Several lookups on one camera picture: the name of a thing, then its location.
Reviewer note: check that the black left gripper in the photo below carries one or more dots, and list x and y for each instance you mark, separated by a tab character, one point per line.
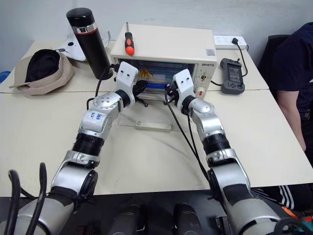
137	88

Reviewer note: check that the beige cap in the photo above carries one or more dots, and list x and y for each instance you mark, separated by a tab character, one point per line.
56	78

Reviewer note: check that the white power strip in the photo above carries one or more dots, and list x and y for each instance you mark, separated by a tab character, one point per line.
222	41

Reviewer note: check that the orange black screwdriver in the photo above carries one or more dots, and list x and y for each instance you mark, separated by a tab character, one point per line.
129	46

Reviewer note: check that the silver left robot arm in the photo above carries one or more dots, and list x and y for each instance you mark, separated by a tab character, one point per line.
94	120

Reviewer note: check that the red oven switch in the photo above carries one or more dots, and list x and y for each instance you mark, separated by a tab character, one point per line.
200	92

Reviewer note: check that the person in dark shirt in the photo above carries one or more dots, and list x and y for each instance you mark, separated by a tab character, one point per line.
296	61

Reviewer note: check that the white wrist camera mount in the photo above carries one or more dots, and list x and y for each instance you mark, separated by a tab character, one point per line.
184	82
126	76

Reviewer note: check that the blue round object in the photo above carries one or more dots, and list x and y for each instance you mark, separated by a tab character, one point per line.
2	77

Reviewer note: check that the black thermos bottle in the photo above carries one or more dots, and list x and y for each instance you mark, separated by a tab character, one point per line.
93	46

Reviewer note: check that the white toaster oven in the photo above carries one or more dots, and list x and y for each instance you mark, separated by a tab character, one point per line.
166	41

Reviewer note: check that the black power plug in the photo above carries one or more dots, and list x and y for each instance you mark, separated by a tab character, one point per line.
235	41

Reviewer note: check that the grey handheld controller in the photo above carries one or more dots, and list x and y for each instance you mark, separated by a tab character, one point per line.
225	86

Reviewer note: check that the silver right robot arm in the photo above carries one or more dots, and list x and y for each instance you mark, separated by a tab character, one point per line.
210	122

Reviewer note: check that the white plastic device base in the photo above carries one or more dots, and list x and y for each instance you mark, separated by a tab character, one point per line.
73	49

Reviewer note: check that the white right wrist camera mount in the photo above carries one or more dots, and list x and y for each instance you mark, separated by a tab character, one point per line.
184	82

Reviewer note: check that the black chair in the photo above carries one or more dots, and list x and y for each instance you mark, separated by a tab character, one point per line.
271	54

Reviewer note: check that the glass toaster oven door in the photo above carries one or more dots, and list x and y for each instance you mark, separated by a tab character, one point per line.
146	118

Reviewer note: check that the dark rounded shape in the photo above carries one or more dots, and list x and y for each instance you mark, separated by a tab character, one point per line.
127	220
187	219

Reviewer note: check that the oven timer knob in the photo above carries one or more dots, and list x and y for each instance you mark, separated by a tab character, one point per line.
203	77

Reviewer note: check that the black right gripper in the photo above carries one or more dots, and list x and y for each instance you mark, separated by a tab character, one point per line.
173	94

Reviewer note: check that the orange teal object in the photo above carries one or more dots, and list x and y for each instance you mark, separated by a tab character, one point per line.
300	222

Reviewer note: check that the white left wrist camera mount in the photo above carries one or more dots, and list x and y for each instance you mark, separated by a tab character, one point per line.
126	76

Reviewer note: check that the person's bare forearm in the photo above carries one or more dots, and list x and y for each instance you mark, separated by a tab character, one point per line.
291	115

